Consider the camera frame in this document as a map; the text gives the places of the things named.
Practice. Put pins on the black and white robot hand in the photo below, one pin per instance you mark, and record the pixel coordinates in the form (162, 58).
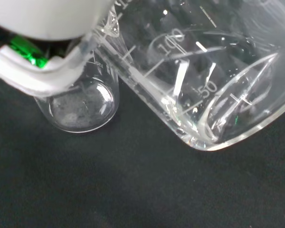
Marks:
(38, 16)

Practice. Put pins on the small clear glass beaker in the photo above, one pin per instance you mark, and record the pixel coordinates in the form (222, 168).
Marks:
(80, 111)

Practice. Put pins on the black bench cloth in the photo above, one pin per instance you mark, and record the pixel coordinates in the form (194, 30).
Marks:
(109, 185)

